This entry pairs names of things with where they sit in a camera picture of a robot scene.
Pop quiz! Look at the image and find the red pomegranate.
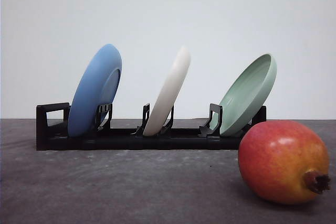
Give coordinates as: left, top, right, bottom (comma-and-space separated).
238, 120, 331, 204

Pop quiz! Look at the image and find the blue plate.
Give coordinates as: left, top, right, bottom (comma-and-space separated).
68, 44, 122, 138

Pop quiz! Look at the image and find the green plate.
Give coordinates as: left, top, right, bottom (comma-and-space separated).
219, 54, 277, 136

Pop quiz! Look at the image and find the white plate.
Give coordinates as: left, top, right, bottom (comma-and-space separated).
143, 47, 191, 136

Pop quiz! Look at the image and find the black plate rack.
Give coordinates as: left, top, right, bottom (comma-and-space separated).
36, 102, 267, 151

